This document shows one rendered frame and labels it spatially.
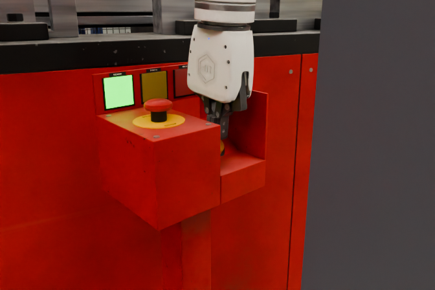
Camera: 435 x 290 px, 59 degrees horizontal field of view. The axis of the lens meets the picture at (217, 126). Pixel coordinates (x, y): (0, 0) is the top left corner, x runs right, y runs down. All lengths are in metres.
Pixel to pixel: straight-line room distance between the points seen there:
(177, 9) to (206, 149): 0.45
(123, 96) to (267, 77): 0.38
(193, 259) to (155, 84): 0.28
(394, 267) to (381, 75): 0.11
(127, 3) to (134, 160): 0.67
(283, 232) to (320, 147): 0.81
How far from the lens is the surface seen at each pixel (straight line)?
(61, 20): 0.83
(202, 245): 0.65
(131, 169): 0.53
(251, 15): 0.54
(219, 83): 0.54
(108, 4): 1.11
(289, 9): 1.05
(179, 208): 0.52
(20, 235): 0.81
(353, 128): 0.25
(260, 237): 1.03
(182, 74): 0.66
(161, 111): 0.52
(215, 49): 0.54
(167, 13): 0.89
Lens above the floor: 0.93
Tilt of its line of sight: 17 degrees down
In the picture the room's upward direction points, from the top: straight up
